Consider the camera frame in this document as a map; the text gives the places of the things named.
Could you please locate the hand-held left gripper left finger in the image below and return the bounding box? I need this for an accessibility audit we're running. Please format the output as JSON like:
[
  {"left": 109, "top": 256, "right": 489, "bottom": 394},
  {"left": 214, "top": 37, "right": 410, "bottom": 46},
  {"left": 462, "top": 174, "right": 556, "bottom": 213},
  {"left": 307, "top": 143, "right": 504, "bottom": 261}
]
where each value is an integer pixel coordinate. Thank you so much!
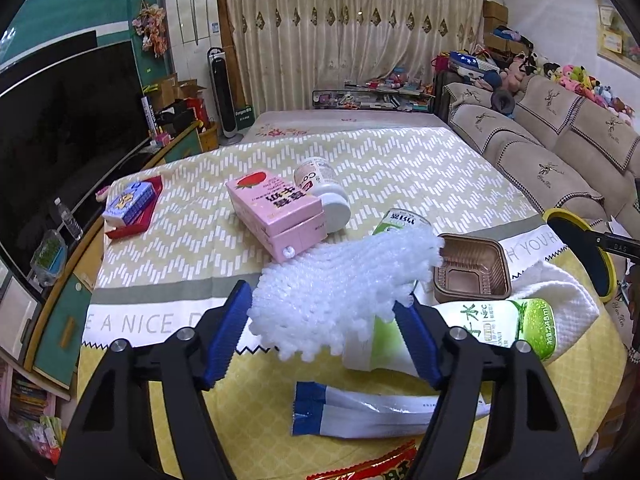
[{"left": 55, "top": 280, "right": 253, "bottom": 480}]

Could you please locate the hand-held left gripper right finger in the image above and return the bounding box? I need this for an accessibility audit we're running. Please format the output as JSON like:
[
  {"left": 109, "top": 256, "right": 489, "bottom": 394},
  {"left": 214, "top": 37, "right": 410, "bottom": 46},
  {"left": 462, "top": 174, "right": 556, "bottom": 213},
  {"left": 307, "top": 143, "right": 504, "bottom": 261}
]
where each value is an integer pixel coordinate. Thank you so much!
[{"left": 392, "top": 292, "right": 583, "bottom": 480}]

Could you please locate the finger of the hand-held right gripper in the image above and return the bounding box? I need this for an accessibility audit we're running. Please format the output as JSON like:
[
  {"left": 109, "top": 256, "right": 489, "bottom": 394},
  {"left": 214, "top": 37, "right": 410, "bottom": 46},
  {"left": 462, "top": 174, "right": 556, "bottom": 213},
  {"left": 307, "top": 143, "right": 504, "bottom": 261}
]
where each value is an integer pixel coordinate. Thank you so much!
[{"left": 587, "top": 230, "right": 640, "bottom": 257}]

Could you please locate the yellow-rimmed black bin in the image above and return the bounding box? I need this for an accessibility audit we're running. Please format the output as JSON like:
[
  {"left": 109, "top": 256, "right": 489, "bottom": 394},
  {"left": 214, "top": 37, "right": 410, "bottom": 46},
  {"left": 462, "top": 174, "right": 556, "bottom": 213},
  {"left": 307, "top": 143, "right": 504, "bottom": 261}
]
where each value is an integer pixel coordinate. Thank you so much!
[{"left": 542, "top": 208, "right": 615, "bottom": 303}]

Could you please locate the green and white drink bottle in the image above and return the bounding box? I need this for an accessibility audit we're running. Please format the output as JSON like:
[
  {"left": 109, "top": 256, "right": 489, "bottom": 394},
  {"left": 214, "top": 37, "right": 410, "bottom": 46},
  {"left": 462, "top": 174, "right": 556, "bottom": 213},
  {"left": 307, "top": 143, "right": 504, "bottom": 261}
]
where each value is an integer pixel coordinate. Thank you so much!
[{"left": 342, "top": 297, "right": 563, "bottom": 376}]

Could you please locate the brown plastic tray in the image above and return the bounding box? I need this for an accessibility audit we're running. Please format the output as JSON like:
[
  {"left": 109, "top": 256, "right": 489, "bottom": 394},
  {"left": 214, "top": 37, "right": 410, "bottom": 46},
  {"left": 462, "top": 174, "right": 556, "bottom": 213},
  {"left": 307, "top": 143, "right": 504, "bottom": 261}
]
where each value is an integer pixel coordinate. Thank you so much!
[{"left": 432, "top": 233, "right": 512, "bottom": 303}]

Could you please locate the white foam fruit net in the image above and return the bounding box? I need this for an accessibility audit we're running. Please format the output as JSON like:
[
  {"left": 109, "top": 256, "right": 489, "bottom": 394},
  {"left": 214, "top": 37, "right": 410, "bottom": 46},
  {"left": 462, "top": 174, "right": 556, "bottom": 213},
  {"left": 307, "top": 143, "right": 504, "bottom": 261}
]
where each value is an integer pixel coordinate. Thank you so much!
[{"left": 247, "top": 232, "right": 446, "bottom": 363}]

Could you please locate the green drink can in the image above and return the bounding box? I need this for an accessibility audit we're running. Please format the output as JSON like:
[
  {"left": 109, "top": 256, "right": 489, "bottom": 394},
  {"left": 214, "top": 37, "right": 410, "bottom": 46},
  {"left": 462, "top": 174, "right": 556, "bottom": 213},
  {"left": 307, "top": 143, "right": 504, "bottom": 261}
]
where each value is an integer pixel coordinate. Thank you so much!
[{"left": 372, "top": 208, "right": 432, "bottom": 241}]

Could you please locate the pink milk carton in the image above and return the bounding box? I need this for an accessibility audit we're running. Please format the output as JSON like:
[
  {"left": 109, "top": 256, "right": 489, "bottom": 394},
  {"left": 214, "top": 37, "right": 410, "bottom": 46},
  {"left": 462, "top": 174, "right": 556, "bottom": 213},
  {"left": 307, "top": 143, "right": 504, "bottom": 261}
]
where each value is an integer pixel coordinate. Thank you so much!
[{"left": 225, "top": 171, "right": 331, "bottom": 264}]

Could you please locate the white supplement bottle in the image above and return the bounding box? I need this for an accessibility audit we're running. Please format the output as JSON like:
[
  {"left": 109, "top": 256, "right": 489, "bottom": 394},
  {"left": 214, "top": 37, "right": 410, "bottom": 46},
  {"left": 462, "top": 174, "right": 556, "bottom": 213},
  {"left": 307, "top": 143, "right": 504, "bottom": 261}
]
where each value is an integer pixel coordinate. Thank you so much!
[{"left": 293, "top": 156, "right": 352, "bottom": 233}]

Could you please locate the white towel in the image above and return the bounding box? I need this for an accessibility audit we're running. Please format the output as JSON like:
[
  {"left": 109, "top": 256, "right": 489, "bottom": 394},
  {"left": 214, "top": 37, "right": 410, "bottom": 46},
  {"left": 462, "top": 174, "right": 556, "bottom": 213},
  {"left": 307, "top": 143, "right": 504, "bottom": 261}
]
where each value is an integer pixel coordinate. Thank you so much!
[{"left": 510, "top": 260, "right": 601, "bottom": 356}]

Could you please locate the blue and white sachet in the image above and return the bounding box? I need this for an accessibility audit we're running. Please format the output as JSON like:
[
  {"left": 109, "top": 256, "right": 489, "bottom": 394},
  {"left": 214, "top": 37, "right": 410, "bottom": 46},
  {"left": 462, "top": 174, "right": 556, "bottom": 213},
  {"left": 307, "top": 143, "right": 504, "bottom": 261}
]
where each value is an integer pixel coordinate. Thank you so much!
[{"left": 290, "top": 381, "right": 491, "bottom": 438}]

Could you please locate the zigzag patterned tablecloth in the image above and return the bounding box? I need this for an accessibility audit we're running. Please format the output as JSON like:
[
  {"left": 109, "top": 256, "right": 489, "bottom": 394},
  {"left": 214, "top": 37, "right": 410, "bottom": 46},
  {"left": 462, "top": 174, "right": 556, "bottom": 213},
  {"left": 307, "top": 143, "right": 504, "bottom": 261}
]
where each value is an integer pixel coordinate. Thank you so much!
[{"left": 77, "top": 127, "right": 628, "bottom": 480}]

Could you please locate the beige sofa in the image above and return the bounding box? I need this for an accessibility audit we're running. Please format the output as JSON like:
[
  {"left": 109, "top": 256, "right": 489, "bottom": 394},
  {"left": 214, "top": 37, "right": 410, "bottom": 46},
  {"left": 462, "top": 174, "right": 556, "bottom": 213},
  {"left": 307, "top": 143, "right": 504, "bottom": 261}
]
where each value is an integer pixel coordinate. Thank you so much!
[{"left": 432, "top": 72, "right": 640, "bottom": 241}]

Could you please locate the red snack packet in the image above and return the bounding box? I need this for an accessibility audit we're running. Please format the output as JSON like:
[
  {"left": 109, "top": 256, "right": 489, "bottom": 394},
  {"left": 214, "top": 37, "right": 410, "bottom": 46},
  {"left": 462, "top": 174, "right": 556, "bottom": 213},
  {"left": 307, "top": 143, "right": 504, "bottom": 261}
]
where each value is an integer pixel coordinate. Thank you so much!
[{"left": 305, "top": 440, "right": 418, "bottom": 480}]

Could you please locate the red tray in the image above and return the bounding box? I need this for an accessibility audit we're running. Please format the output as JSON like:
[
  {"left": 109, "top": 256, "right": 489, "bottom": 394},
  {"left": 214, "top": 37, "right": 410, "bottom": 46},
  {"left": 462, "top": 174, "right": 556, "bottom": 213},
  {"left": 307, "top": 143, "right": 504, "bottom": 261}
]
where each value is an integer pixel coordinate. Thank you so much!
[{"left": 105, "top": 176, "right": 165, "bottom": 239}]

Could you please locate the teal television cabinet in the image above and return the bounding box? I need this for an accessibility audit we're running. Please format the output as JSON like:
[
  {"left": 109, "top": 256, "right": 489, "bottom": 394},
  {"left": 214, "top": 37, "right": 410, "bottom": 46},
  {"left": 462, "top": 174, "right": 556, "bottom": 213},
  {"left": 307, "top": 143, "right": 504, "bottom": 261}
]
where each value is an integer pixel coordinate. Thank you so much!
[{"left": 25, "top": 120, "right": 201, "bottom": 391}]

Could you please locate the blue printed box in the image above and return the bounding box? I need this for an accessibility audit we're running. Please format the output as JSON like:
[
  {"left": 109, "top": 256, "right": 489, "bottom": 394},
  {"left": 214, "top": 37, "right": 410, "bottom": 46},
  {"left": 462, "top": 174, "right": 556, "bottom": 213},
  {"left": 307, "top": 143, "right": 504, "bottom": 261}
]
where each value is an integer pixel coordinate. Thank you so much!
[{"left": 102, "top": 181, "right": 156, "bottom": 226}]

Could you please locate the row of plush toys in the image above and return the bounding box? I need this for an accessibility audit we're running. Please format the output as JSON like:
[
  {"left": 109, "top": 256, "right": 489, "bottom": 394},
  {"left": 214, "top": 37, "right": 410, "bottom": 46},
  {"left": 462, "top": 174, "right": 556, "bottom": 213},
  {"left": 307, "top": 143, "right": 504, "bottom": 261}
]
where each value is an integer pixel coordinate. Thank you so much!
[{"left": 515, "top": 50, "right": 640, "bottom": 121}]

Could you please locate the clear plastic container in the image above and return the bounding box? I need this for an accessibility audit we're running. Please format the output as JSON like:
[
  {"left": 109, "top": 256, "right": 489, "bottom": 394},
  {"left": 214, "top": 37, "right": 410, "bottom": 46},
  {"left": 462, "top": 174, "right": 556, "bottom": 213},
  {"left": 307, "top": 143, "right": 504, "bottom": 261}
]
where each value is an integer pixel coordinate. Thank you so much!
[{"left": 30, "top": 230, "right": 68, "bottom": 286}]

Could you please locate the clear water bottle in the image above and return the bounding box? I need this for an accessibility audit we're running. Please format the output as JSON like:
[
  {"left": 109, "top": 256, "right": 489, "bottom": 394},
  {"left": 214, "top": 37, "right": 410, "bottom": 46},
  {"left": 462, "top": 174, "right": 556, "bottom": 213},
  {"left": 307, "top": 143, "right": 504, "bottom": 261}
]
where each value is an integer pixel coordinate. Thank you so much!
[{"left": 54, "top": 198, "right": 83, "bottom": 241}]

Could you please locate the floral bed sheet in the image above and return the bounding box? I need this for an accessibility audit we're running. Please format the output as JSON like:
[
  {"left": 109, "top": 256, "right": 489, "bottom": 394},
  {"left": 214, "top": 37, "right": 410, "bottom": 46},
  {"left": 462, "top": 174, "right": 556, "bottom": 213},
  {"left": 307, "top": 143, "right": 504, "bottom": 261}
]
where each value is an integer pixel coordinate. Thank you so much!
[{"left": 245, "top": 110, "right": 451, "bottom": 147}]

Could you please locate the blue star-print bag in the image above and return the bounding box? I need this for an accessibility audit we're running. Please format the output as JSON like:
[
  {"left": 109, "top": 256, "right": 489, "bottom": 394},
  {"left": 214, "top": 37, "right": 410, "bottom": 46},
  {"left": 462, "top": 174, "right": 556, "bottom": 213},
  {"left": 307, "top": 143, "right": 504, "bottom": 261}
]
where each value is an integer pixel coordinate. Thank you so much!
[{"left": 447, "top": 50, "right": 501, "bottom": 86}]

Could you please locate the tower fan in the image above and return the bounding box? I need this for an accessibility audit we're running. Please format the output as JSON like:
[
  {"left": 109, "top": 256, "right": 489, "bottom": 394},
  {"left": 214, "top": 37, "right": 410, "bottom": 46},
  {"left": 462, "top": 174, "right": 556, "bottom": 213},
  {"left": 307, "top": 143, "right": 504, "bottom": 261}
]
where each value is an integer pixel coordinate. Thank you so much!
[{"left": 207, "top": 47, "right": 246, "bottom": 146}]

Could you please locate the cluttered glass coffee table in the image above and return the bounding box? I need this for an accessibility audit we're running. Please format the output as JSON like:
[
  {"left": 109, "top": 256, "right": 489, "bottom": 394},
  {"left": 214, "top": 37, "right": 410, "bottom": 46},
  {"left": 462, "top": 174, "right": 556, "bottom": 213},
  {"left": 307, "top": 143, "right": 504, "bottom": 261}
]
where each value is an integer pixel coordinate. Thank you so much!
[{"left": 312, "top": 79, "right": 436, "bottom": 111}]

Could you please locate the open cardboard box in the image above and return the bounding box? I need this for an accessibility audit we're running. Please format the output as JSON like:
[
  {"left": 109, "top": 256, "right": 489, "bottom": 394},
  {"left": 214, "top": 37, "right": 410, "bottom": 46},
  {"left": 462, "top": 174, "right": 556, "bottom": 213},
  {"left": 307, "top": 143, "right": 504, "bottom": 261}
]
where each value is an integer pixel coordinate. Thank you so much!
[{"left": 150, "top": 75, "right": 208, "bottom": 113}]

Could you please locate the stack of cardboard boxes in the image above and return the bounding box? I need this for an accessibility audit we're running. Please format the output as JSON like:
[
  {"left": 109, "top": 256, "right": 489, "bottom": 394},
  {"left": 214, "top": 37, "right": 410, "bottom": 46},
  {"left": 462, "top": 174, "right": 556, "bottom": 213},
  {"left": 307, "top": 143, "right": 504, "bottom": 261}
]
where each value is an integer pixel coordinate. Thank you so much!
[{"left": 482, "top": 0, "right": 510, "bottom": 51}]

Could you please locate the black television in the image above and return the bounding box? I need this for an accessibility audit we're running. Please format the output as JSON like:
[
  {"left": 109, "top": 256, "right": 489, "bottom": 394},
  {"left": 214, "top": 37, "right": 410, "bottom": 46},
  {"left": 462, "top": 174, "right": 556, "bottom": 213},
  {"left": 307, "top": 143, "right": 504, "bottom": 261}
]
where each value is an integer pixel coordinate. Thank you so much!
[{"left": 0, "top": 40, "right": 151, "bottom": 281}]

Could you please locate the beige curtain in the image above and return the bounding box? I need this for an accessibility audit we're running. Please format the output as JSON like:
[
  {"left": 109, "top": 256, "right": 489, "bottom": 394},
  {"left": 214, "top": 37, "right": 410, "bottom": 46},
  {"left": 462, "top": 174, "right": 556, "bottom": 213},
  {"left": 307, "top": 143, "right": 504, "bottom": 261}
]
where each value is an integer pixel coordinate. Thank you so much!
[{"left": 215, "top": 0, "right": 488, "bottom": 116}]

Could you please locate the white standing air conditioner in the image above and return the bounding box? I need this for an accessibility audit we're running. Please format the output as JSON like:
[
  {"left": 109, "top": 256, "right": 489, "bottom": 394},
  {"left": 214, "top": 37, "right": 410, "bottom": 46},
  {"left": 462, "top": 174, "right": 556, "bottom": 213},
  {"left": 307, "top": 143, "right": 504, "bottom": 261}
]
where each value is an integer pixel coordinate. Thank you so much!
[{"left": 162, "top": 0, "right": 221, "bottom": 126}]

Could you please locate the artificial flower bunch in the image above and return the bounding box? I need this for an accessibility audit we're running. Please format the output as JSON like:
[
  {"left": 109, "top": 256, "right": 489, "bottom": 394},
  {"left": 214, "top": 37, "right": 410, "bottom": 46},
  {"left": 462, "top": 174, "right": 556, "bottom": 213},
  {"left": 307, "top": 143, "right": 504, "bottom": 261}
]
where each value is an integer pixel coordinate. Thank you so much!
[{"left": 132, "top": 2, "right": 168, "bottom": 58}]

